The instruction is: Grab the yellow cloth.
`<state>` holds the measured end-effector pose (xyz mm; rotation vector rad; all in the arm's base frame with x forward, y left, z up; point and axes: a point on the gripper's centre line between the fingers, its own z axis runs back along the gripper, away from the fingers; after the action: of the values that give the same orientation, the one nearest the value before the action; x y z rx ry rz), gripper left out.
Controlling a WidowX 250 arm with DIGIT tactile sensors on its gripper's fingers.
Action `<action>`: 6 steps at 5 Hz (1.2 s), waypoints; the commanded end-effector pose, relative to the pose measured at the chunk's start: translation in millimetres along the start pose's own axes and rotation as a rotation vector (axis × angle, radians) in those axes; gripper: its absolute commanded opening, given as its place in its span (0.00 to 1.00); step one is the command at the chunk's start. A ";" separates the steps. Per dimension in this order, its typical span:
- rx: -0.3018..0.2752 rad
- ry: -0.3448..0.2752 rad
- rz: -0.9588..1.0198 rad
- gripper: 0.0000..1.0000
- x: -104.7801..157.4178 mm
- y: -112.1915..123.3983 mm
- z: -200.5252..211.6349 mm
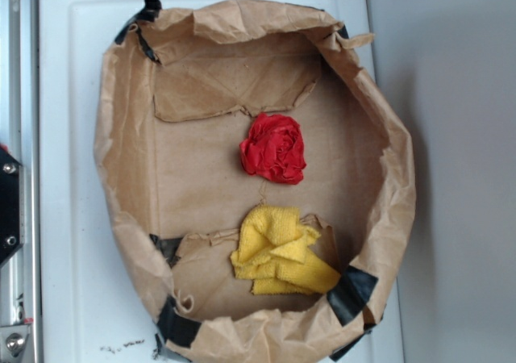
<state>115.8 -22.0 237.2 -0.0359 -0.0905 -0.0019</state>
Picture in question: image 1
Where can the yellow cloth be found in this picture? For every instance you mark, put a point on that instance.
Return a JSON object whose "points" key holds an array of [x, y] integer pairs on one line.
{"points": [[274, 253]]}

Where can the red crumpled cloth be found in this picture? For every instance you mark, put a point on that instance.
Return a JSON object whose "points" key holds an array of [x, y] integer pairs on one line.
{"points": [[274, 149]]}

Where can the brown paper-lined bin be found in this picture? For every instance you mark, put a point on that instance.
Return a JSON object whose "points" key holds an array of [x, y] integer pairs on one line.
{"points": [[180, 90]]}

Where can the white plastic tray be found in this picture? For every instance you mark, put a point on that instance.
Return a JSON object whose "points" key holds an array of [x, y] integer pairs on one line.
{"points": [[91, 312]]}

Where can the black metal bracket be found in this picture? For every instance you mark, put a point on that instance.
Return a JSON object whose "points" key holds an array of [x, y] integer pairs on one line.
{"points": [[11, 205]]}

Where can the aluminium frame rail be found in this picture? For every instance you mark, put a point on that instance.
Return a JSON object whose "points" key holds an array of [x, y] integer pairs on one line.
{"points": [[20, 277]]}

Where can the silver corner bracket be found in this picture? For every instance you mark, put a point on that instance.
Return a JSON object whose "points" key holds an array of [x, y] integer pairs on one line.
{"points": [[14, 339]]}

